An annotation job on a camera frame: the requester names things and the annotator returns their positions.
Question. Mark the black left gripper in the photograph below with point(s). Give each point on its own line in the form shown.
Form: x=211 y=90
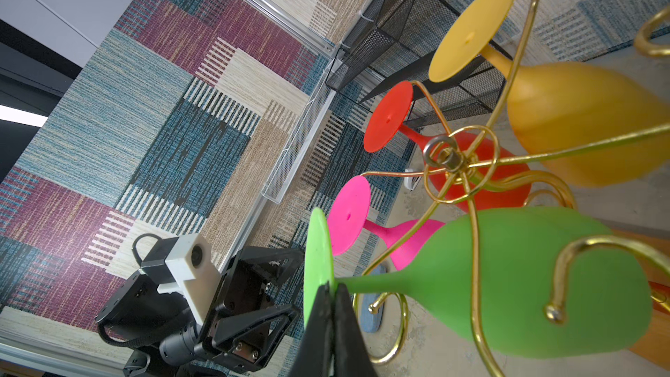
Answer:
x=245 y=325

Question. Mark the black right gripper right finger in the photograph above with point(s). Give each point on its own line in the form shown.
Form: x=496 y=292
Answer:
x=350 y=355

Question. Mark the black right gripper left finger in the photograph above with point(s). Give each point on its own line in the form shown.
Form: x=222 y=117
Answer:
x=316 y=348

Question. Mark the green wine glass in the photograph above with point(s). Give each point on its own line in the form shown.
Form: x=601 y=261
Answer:
x=609 y=305

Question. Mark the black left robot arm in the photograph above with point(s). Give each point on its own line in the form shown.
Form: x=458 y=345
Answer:
x=159 y=329

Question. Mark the pink wine glass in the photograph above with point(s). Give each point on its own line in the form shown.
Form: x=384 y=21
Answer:
x=348 y=217

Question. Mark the black mesh shelf rack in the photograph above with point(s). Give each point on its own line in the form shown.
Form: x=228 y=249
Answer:
x=394 y=41

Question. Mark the yellow wine glass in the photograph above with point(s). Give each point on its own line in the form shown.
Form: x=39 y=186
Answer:
x=590 y=126

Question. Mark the small white object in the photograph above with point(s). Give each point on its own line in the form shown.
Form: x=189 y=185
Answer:
x=410 y=182

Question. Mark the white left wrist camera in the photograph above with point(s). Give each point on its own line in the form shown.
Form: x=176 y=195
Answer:
x=182 y=265

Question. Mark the gold wire wine glass rack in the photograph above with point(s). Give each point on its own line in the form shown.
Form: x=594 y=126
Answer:
x=455 y=156

